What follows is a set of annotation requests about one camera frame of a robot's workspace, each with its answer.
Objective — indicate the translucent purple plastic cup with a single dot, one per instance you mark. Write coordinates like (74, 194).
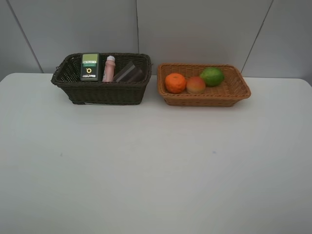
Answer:
(130, 73)

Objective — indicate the pink bottle white cap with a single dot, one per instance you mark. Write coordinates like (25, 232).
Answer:
(109, 70)

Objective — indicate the red yellow peach fruit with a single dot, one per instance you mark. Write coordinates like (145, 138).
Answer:
(195, 85)

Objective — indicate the dark brown wicker basket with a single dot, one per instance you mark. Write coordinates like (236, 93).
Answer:
(67, 77)

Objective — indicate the orange mandarin fruit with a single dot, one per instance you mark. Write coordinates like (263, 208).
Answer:
(175, 83)

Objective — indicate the dark green pump bottle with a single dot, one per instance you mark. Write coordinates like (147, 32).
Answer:
(90, 67)

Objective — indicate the light orange wicker basket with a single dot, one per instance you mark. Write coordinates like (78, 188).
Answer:
(232, 90)

